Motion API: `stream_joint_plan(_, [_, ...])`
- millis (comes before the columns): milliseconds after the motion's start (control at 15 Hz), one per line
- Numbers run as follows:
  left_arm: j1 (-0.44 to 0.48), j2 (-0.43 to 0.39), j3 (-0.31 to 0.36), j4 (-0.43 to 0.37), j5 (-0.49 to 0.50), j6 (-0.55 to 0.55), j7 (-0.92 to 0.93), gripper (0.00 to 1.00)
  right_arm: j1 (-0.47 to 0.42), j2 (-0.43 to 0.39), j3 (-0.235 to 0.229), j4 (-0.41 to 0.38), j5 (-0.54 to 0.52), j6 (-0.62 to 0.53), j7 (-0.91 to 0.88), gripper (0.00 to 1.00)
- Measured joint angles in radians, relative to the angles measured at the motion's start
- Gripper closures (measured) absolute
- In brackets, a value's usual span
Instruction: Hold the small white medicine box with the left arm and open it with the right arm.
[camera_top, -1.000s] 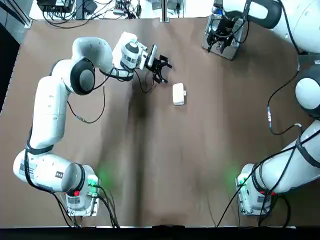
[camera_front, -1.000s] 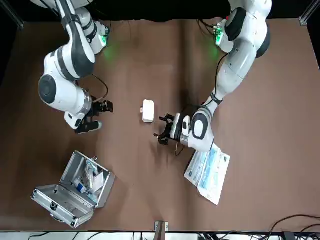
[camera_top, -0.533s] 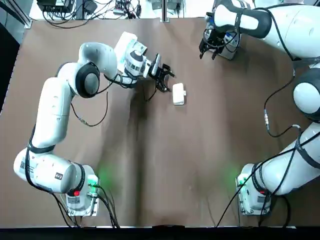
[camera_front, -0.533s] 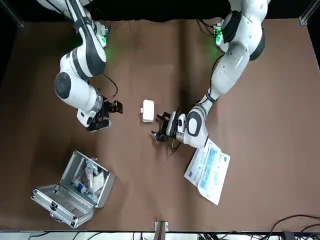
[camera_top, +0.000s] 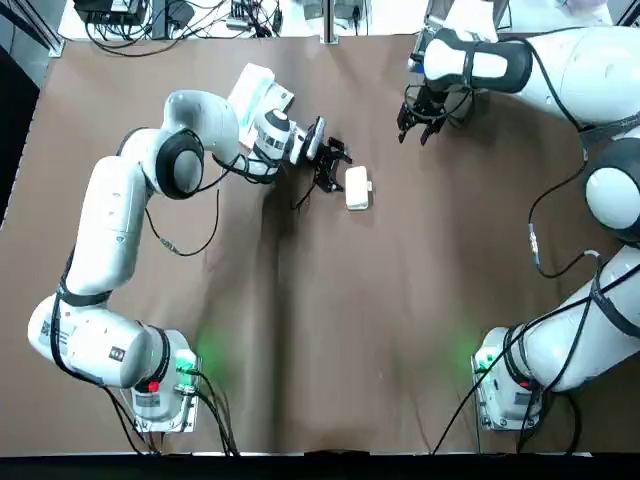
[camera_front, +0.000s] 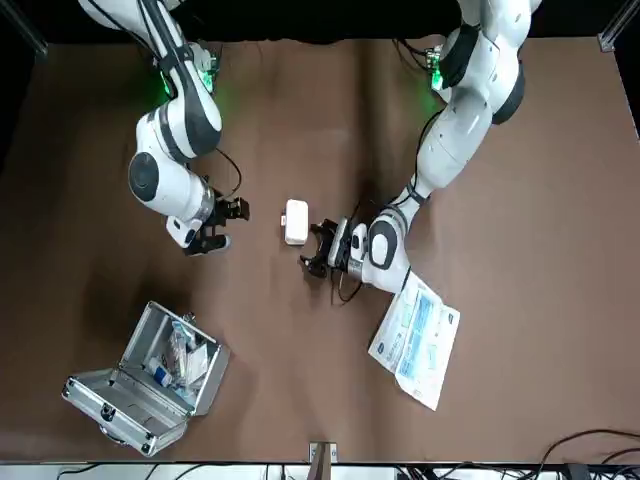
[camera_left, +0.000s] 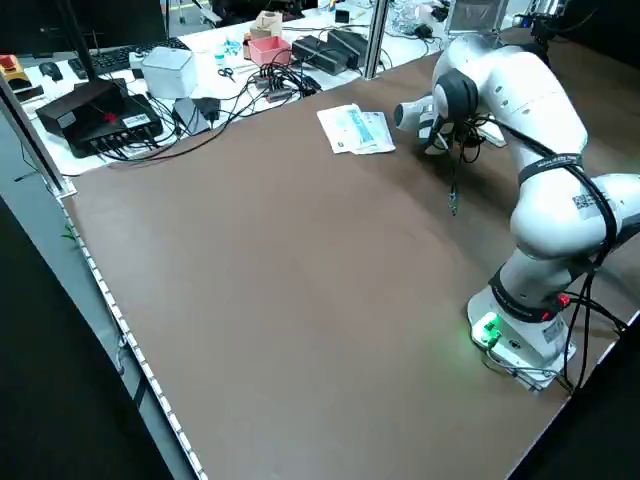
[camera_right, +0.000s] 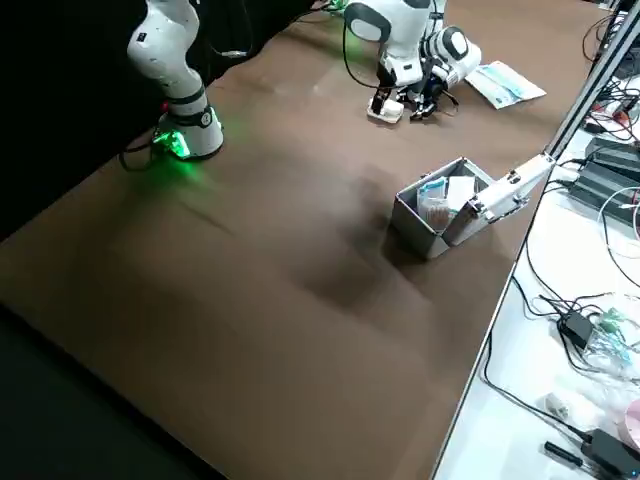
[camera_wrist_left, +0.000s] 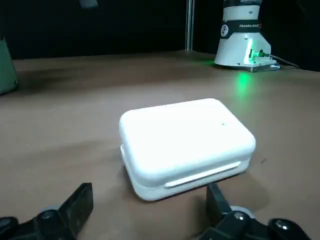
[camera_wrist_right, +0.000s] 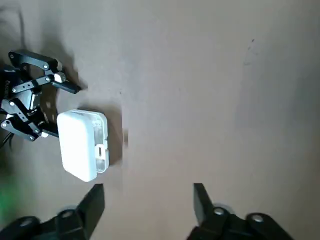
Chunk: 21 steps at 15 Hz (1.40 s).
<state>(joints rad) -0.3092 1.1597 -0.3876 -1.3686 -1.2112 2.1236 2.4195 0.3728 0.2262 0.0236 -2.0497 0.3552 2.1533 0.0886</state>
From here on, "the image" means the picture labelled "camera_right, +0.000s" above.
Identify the small white medicine box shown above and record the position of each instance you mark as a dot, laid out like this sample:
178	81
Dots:
387	116

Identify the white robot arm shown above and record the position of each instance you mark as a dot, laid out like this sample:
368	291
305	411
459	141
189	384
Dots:
400	30
165	50

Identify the blue white mask packet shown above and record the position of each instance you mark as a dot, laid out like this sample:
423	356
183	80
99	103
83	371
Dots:
535	94
500	82

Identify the black marker pen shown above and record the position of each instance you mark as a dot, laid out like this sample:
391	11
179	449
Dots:
562	454

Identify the black power brick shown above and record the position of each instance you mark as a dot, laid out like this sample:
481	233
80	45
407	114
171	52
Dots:
605	195

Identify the large black adapter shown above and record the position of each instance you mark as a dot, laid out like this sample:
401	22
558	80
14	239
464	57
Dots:
612	452

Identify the blue white medicine packet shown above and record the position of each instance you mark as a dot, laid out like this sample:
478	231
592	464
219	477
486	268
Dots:
432	189

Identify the small white carton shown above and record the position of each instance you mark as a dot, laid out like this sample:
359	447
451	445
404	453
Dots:
460	189

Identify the aluminium frame post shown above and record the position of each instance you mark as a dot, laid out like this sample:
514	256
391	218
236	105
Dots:
590	85

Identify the silver aluminium case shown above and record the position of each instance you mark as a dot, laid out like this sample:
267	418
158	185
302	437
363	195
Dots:
415	230

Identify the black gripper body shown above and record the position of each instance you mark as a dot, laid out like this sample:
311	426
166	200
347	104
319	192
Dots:
424	82

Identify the small black adapter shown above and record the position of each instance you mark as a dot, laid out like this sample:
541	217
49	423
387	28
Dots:
575	330

